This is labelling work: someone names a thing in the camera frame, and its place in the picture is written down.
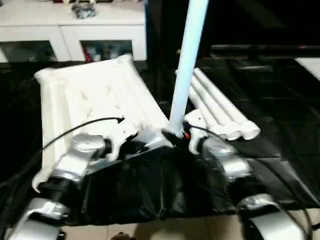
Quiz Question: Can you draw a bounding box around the white plastic table leg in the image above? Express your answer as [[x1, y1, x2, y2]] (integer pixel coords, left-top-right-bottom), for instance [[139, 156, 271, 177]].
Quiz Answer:
[[167, 0, 210, 139], [187, 82, 227, 138], [193, 67, 262, 140], [189, 73, 245, 141]]

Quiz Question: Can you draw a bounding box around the white plastic table top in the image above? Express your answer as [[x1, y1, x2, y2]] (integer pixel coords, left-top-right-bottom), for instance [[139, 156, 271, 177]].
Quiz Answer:
[[31, 54, 176, 195]]

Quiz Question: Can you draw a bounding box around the black mat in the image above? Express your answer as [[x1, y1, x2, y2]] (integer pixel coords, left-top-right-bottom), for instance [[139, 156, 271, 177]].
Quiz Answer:
[[0, 58, 320, 226]]

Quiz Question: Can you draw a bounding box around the long black bar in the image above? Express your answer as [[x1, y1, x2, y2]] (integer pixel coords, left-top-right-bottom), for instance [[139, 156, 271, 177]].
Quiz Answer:
[[210, 44, 320, 55]]

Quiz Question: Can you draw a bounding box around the flat white board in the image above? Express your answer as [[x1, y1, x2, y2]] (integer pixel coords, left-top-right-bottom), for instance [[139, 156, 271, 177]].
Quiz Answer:
[[294, 56, 320, 83]]

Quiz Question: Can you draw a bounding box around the black plastic bag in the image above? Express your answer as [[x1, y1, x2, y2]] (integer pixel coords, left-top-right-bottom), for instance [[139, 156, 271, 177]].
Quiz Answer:
[[71, 2, 98, 20]]

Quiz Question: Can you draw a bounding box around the white cabinet with glass doors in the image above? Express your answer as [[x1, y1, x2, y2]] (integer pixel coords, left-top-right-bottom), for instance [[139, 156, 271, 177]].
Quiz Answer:
[[0, 0, 148, 63]]

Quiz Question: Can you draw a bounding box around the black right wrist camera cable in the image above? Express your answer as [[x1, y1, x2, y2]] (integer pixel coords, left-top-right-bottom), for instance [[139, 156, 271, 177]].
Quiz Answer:
[[189, 124, 314, 238]]

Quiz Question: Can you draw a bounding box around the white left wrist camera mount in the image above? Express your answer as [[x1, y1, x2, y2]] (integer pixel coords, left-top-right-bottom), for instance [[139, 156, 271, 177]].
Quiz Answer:
[[104, 116, 140, 161]]

